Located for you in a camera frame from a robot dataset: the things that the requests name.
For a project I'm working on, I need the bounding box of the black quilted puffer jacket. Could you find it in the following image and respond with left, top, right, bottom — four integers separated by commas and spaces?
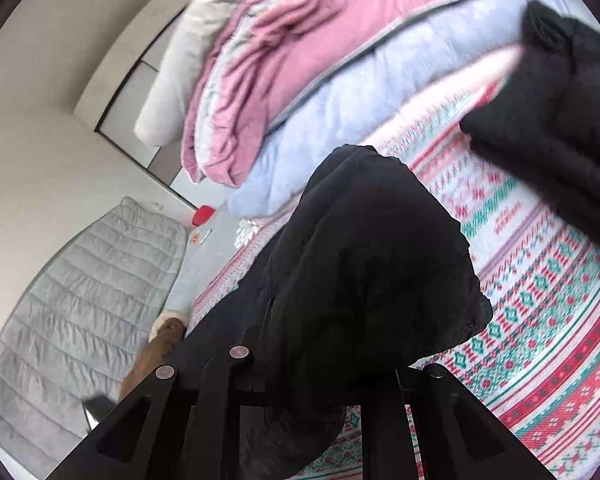
173, 145, 493, 479

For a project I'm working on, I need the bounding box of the brown suede coat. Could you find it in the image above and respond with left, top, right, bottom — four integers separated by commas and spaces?
118, 311, 188, 401

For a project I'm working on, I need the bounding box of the grey quilted headboard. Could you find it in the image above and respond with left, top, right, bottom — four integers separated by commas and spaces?
0, 197, 189, 479

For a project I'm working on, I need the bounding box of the red green patterned knit blanket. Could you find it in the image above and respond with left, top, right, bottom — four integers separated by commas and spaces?
187, 44, 600, 480

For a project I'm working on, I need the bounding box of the grey bed sheet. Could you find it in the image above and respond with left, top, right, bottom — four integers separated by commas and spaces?
162, 204, 282, 319

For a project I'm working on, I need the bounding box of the red small box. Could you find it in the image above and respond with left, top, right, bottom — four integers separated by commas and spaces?
192, 205, 215, 228

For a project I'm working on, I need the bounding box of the white grey wardrobe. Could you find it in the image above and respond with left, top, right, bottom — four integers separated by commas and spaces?
72, 0, 226, 212

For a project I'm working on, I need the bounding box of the light blue fluffy blanket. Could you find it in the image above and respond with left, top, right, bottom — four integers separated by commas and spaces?
226, 0, 600, 218

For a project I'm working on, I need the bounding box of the black folded garment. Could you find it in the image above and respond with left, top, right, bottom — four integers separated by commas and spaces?
460, 1, 600, 244

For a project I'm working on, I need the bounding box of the pink fleece blanket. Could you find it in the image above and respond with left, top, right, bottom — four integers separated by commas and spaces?
181, 0, 464, 188

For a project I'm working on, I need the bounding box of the beige pillow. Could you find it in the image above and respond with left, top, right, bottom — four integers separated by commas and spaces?
134, 0, 242, 148

